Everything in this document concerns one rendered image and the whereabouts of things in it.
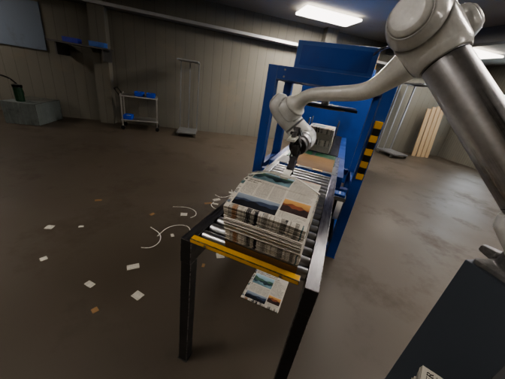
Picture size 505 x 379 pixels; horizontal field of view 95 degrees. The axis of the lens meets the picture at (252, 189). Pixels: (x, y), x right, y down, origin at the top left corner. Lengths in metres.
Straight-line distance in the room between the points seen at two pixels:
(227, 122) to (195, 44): 1.94
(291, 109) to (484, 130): 0.65
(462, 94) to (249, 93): 6.20
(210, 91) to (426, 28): 6.10
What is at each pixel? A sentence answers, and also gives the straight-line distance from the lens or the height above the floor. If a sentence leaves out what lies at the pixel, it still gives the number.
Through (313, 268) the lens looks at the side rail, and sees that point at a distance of 0.95.
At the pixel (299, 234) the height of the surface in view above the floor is 0.99.
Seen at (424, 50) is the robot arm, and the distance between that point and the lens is 0.74.
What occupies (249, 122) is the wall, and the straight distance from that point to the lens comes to 6.82.
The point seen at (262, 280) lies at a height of 0.01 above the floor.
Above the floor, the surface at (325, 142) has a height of 0.92.
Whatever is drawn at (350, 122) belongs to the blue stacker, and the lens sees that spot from 4.30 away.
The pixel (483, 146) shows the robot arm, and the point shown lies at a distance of 0.71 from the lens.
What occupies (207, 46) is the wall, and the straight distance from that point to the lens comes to 6.63.
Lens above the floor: 1.39
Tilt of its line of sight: 24 degrees down
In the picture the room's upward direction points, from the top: 9 degrees clockwise
